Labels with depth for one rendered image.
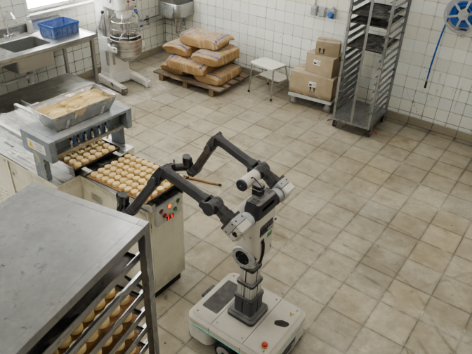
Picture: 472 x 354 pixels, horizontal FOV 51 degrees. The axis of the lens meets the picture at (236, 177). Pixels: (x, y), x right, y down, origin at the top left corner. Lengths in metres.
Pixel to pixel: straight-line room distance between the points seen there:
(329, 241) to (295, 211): 0.49
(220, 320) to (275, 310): 0.38
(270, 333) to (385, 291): 1.18
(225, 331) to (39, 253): 1.94
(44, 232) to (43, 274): 0.18
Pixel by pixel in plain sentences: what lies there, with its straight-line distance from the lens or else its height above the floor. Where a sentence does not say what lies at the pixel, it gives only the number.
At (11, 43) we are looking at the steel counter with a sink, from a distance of 6.55.
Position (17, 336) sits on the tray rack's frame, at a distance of 1.34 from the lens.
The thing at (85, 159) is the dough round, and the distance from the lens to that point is 3.70.
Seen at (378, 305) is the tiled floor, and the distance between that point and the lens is 3.96.
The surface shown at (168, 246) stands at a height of 0.43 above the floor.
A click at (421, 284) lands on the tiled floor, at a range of 4.24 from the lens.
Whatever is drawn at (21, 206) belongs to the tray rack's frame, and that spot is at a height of 1.82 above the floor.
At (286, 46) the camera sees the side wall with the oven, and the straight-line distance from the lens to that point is 7.14.
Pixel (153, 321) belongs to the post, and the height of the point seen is 1.38.
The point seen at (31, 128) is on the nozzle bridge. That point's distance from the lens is 3.66.
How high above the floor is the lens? 2.80
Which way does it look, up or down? 33 degrees down
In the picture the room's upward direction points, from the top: 2 degrees clockwise
